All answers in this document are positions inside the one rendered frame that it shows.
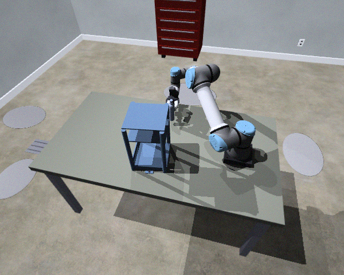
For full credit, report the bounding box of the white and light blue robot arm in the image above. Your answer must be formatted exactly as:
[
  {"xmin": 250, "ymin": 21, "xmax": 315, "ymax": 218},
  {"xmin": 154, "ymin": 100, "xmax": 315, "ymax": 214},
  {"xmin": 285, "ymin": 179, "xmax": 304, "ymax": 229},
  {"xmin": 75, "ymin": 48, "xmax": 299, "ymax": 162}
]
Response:
[{"xmin": 169, "ymin": 64, "xmax": 256, "ymax": 160}]

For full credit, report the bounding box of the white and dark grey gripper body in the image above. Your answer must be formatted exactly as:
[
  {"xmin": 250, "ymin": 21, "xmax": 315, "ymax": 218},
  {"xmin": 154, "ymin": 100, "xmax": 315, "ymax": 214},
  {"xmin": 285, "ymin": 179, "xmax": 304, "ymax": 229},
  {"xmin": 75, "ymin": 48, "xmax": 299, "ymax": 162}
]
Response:
[{"xmin": 168, "ymin": 91, "xmax": 179, "ymax": 105}]

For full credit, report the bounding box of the blue shelving unit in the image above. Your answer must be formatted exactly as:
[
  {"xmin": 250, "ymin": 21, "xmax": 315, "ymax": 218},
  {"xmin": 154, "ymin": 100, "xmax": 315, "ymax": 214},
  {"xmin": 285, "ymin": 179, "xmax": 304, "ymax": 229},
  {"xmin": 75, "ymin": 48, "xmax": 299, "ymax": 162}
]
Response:
[{"xmin": 121, "ymin": 101, "xmax": 170, "ymax": 174}]

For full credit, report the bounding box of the light blue bottle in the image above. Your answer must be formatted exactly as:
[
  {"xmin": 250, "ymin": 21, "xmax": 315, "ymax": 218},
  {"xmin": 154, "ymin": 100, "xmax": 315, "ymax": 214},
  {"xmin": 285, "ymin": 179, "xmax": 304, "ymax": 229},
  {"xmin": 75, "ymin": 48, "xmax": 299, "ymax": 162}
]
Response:
[{"xmin": 169, "ymin": 99, "xmax": 174, "ymax": 121}]

